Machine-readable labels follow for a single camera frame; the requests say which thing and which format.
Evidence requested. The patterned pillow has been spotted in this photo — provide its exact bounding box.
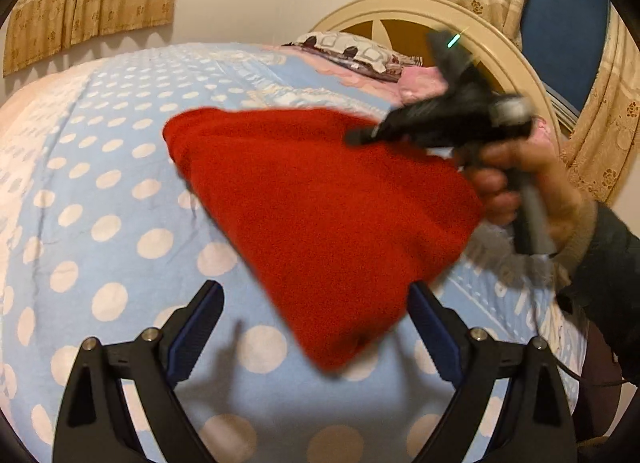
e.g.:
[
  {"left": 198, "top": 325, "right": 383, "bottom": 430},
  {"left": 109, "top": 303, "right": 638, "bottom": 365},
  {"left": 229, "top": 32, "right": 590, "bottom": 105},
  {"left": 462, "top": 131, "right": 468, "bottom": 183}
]
[{"left": 282, "top": 32, "right": 423, "bottom": 82}]

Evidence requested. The blue polka dot blanket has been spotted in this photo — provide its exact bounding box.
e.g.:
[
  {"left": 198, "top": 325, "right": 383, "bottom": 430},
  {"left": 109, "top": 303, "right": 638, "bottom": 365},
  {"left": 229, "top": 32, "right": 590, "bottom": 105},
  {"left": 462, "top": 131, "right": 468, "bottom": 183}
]
[{"left": 0, "top": 42, "right": 581, "bottom": 463}]

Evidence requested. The red knit sweater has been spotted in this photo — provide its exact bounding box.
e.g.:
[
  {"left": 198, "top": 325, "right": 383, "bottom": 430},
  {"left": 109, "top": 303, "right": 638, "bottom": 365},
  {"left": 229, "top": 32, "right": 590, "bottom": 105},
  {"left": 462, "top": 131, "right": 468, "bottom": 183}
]
[{"left": 162, "top": 107, "right": 486, "bottom": 373}]

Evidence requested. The black cable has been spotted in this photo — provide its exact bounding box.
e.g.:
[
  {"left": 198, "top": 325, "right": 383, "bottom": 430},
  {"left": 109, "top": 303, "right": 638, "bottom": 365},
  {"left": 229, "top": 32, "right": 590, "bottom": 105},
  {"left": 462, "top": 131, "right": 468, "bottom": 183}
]
[{"left": 530, "top": 253, "right": 626, "bottom": 388}]

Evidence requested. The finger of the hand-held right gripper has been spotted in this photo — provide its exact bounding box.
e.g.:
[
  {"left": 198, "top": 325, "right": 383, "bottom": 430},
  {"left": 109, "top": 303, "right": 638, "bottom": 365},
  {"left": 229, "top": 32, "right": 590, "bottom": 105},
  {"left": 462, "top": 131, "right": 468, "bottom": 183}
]
[{"left": 345, "top": 116, "right": 416, "bottom": 146}]

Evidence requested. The person's right forearm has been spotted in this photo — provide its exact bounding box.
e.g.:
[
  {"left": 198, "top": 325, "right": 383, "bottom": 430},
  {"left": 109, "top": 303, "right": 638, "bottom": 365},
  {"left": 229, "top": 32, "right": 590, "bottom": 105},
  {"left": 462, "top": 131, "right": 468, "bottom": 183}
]
[{"left": 555, "top": 203, "right": 640, "bottom": 386}]

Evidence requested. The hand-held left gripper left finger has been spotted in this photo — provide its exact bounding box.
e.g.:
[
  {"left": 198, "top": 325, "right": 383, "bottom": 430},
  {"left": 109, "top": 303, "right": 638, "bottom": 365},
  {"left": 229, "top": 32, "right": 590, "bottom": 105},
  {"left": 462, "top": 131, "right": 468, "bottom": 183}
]
[{"left": 51, "top": 279, "right": 225, "bottom": 463}]

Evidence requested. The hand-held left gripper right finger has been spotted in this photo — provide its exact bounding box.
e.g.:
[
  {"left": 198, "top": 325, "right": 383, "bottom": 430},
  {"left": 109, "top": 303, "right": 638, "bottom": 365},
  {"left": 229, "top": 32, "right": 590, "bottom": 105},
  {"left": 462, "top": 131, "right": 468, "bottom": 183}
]
[{"left": 407, "top": 280, "right": 581, "bottom": 463}]

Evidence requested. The person's right hand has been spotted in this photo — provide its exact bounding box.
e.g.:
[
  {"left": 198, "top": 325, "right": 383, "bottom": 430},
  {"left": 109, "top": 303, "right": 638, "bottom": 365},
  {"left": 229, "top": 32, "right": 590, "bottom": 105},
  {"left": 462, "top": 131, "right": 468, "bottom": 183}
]
[{"left": 462, "top": 136, "right": 598, "bottom": 264}]

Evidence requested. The cream arched headboard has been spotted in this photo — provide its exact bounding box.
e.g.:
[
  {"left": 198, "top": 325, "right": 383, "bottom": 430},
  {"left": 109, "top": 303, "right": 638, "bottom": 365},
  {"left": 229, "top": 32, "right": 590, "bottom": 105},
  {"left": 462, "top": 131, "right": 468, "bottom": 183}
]
[{"left": 310, "top": 0, "right": 563, "bottom": 144}]

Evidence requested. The dark window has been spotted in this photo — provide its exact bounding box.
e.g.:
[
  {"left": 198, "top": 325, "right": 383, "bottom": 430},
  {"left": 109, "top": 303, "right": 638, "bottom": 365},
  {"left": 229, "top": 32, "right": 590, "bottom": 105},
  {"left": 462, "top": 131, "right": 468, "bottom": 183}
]
[{"left": 520, "top": 0, "right": 613, "bottom": 116}]

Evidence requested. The pink pillow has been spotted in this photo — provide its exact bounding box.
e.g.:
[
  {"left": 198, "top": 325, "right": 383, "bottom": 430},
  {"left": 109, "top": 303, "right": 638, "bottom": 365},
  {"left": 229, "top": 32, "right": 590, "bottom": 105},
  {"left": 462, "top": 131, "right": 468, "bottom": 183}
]
[{"left": 399, "top": 66, "right": 451, "bottom": 105}]

